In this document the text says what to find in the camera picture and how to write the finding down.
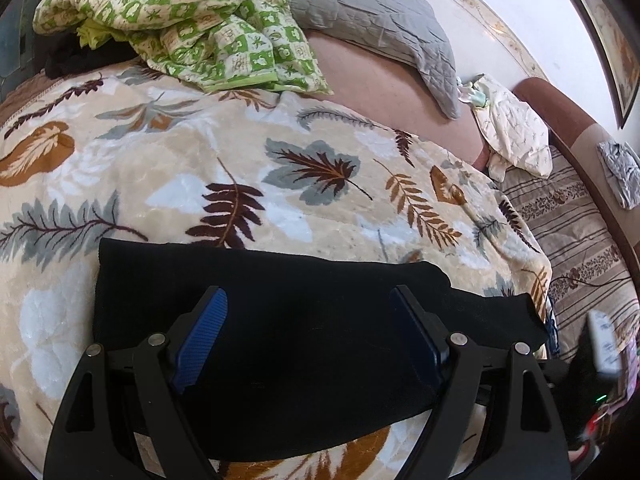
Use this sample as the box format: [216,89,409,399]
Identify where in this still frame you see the small pale green cloth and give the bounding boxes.
[456,74,490,109]

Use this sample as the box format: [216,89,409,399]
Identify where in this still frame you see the grey quilted pillow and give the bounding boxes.
[276,0,463,121]

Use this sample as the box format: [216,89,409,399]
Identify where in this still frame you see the leaf printed beige blanket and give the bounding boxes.
[0,57,554,480]

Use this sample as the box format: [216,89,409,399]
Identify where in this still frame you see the grey patterned cloth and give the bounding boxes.
[596,140,640,211]

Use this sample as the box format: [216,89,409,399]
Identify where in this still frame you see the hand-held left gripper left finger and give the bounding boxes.
[42,286,231,480]

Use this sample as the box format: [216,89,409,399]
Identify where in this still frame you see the black pants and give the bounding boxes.
[92,237,551,462]

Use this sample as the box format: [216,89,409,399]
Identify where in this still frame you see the white floral pillow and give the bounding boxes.
[472,75,554,179]

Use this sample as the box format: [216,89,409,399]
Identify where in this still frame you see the brown padded headboard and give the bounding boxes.
[514,77,640,273]

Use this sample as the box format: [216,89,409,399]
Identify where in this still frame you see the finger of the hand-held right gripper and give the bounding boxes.
[539,357,576,393]

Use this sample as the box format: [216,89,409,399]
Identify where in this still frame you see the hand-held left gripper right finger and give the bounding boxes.
[389,285,574,480]

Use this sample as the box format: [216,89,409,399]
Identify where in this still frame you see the green checkered quilt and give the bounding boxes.
[32,0,335,97]

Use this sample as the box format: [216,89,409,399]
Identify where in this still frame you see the yellow green cloth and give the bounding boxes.
[76,19,132,52]

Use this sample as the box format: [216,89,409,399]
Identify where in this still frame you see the pink bed sheet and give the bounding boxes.
[304,27,492,172]

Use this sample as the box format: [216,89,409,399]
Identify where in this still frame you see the framed wall picture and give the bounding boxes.
[544,0,640,131]

